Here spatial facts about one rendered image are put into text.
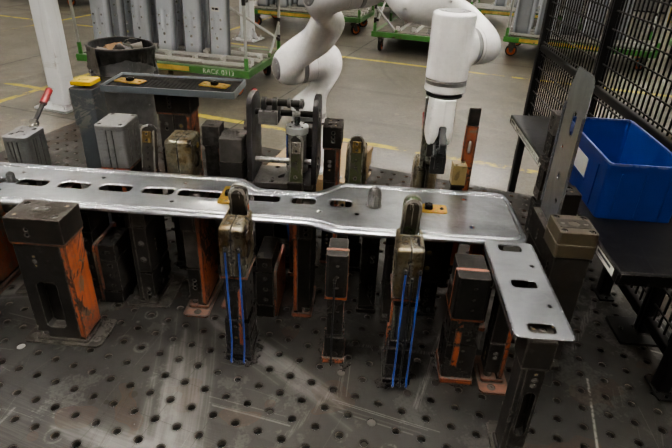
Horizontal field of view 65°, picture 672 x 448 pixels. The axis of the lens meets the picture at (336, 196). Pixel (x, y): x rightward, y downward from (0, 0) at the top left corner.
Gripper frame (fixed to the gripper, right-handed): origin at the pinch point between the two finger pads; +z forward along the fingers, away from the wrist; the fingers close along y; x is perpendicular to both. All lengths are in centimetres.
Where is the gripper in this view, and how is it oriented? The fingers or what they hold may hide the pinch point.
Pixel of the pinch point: (434, 160)
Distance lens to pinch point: 117.5
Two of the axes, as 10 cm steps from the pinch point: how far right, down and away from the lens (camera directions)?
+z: -0.4, 8.8, 4.6
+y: -0.8, 4.6, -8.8
